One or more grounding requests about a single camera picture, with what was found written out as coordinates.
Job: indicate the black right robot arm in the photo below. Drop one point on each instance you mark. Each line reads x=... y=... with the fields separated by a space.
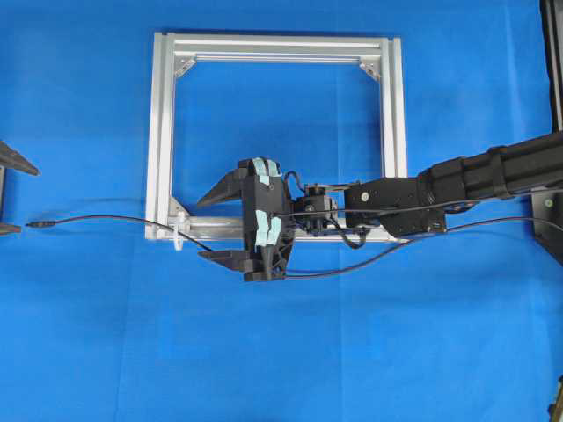
x=402 y=206

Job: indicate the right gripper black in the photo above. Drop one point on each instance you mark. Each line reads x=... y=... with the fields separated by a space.
x=268 y=238

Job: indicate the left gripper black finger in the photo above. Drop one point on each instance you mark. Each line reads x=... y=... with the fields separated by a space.
x=7 y=229
x=11 y=159

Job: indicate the blue table cloth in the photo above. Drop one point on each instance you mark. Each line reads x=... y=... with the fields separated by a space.
x=100 y=324

